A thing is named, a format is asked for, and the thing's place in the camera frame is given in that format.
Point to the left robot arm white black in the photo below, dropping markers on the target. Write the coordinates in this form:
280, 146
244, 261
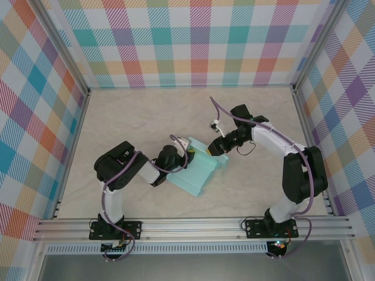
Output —
117, 167

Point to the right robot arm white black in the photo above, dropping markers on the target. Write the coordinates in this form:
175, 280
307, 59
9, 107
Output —
304, 175

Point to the small circuit board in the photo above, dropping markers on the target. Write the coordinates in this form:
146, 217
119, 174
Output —
115, 246
279, 245

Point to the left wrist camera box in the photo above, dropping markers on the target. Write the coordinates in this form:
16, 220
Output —
183, 142

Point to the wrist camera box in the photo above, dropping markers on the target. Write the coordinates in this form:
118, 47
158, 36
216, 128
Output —
183, 142
214, 125

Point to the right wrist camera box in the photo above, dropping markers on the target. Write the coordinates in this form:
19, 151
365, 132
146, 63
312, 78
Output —
214, 125

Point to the thin aluminium wall rail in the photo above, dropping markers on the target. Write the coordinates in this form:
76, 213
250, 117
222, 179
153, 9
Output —
190, 86

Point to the aluminium side rail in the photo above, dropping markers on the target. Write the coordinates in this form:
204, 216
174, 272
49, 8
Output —
304, 123
80, 123

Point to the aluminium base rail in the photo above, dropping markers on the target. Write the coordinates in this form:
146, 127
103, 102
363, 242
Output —
190, 226

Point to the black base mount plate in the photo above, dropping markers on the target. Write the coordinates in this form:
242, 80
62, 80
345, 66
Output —
134, 228
255, 231

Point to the aluminium frame post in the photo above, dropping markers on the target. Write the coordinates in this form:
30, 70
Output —
63, 49
317, 44

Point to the aluminium frame leg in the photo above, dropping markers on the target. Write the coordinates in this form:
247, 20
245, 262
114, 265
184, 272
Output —
37, 262
350, 260

